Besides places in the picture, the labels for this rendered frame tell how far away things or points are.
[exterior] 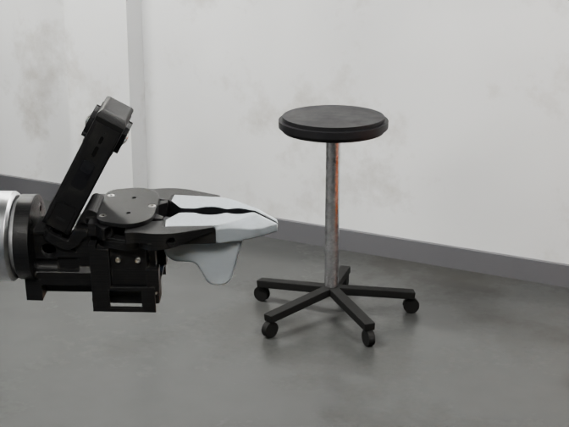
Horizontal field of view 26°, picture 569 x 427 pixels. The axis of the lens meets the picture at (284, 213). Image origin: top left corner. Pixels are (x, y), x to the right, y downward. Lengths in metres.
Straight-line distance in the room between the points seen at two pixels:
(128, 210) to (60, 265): 0.08
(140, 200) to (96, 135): 0.08
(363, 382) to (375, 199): 1.16
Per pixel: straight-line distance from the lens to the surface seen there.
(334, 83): 4.58
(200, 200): 1.03
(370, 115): 3.89
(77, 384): 3.65
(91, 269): 1.01
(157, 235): 0.98
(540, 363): 3.82
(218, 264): 1.01
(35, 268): 1.04
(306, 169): 4.70
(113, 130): 0.98
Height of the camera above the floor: 1.54
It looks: 17 degrees down
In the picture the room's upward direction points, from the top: straight up
